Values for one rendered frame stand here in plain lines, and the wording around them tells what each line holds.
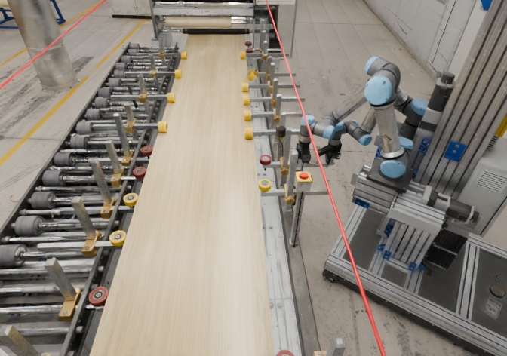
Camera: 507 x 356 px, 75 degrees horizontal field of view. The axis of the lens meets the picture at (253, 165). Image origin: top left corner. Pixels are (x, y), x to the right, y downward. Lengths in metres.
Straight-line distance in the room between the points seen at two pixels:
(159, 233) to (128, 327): 0.48
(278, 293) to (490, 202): 1.24
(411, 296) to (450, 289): 0.31
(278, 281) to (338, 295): 0.84
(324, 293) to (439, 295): 0.76
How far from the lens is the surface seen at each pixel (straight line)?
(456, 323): 2.63
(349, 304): 2.68
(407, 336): 2.70
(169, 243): 1.77
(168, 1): 4.47
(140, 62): 4.11
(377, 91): 1.63
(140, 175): 2.19
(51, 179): 2.49
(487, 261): 3.08
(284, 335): 1.81
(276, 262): 2.01
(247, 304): 1.55
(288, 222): 2.10
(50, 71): 5.63
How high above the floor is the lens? 2.27
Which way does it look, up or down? 39 degrees down
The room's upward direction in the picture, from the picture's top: 1 degrees clockwise
